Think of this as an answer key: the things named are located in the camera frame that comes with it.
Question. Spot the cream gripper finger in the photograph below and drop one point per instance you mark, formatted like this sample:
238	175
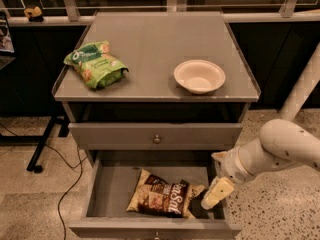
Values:
220	188
219	156

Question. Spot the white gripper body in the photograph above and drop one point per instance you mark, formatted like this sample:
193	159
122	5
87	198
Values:
234	166

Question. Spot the brown chip bag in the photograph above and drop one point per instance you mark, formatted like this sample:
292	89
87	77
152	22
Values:
154	196

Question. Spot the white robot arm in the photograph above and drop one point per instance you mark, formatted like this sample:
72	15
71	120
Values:
280	143

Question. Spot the grey drawer cabinet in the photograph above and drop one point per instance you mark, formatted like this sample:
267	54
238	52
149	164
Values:
151	45

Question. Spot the grey open middle drawer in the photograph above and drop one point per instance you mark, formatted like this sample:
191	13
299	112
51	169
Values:
114	177

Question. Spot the grey top drawer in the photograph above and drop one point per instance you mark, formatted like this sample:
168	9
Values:
155	136

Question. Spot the green chip bag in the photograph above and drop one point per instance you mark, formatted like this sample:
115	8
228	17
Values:
95	64

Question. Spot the white paper bowl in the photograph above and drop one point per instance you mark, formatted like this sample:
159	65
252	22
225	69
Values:
199	76

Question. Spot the metal window railing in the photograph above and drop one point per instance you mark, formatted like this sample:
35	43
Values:
79	12

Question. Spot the black table leg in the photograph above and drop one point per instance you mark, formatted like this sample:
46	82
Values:
39	141

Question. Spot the yellow black small object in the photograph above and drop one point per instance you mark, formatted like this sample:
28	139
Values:
33	13

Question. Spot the dark poster board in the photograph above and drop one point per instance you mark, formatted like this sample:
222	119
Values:
7	51

